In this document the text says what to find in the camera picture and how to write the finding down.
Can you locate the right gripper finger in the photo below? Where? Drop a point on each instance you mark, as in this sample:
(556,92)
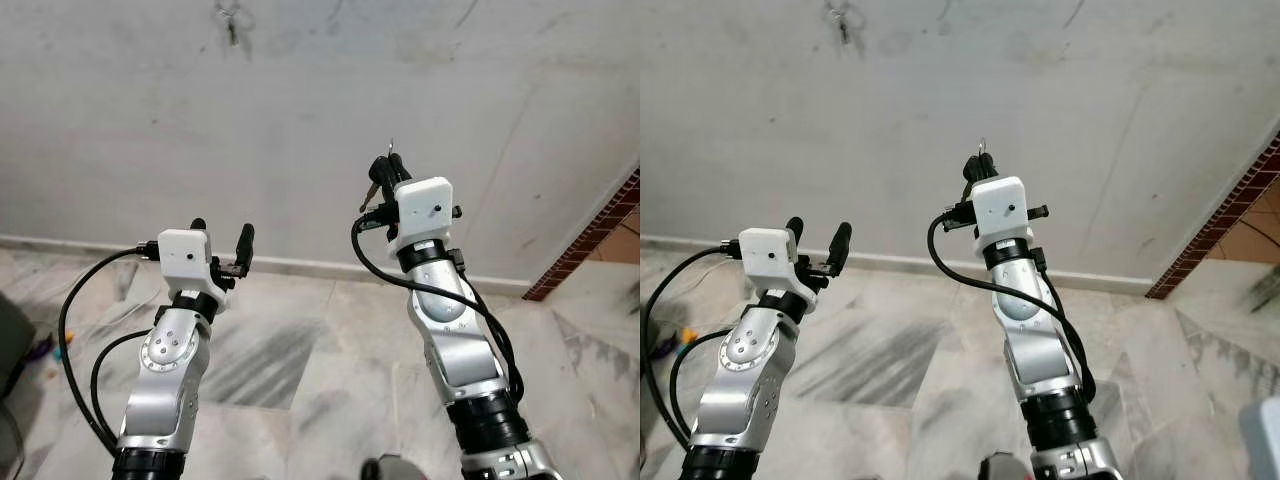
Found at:
(400,170)
(989,168)
(376,172)
(970,170)

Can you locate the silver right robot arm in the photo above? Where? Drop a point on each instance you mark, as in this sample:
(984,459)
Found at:
(455,340)
(1035,340)

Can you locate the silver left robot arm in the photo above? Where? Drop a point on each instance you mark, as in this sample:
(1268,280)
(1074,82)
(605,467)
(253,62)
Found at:
(160,390)
(740,380)

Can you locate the white skirting board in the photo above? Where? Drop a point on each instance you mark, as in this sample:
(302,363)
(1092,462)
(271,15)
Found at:
(300,268)
(900,262)

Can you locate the small colourful toy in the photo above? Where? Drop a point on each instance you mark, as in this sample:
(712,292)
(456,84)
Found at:
(680,340)
(55,350)

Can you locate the red-brown brick edging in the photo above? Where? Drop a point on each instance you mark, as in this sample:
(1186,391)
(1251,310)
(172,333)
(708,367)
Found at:
(1215,220)
(590,235)

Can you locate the dark bag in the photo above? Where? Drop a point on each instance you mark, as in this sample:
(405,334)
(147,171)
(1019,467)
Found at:
(12,345)

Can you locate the pale grey-blue object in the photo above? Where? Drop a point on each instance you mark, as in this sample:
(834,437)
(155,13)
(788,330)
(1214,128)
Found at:
(1262,440)

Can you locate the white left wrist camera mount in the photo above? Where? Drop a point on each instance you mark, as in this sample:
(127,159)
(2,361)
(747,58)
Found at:
(768,258)
(184,258)

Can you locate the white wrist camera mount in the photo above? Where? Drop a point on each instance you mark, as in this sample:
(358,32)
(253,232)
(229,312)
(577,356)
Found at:
(768,258)
(184,258)
(424,212)
(1003,212)

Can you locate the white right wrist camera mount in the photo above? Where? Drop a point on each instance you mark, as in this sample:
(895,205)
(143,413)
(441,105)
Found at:
(424,212)
(1003,212)

